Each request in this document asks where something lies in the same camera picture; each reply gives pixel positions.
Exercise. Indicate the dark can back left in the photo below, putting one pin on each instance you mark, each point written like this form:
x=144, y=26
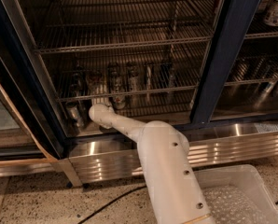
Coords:
x=77, y=87

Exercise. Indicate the clear plastic bin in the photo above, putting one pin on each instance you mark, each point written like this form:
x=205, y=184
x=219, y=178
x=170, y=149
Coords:
x=247, y=179

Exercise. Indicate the red coke can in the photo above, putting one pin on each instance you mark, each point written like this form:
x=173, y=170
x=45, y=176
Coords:
x=93, y=80

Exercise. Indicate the right compartment wire shelf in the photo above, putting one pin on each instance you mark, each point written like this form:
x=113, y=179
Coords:
x=257, y=60

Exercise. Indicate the white red can front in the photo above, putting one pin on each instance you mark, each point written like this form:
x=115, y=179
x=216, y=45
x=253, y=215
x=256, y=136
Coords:
x=118, y=99

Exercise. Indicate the white red slim can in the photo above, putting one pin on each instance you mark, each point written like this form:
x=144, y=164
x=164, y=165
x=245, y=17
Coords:
x=149, y=73

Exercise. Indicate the open glass fridge door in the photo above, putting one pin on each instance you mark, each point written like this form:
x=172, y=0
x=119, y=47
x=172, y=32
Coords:
x=24, y=147

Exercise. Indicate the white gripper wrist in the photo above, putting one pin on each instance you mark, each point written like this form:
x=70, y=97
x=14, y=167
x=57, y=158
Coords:
x=104, y=104

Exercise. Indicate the silver white can back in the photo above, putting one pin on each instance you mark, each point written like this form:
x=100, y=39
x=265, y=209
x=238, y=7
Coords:
x=133, y=76

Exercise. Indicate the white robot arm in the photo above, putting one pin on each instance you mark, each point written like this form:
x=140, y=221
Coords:
x=173, y=189

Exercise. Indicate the silver can front left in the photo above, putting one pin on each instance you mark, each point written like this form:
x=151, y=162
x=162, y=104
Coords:
x=74, y=114

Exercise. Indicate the stainless steel glass fridge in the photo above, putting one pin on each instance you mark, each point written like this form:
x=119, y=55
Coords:
x=207, y=67

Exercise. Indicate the blue can back right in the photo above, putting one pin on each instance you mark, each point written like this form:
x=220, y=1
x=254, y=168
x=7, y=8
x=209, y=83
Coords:
x=167, y=75

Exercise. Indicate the middle wire shelf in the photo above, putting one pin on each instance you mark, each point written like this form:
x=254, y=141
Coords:
x=187, y=70

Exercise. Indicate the brown can back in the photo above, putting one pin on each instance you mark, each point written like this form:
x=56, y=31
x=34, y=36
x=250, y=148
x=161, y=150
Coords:
x=113, y=70

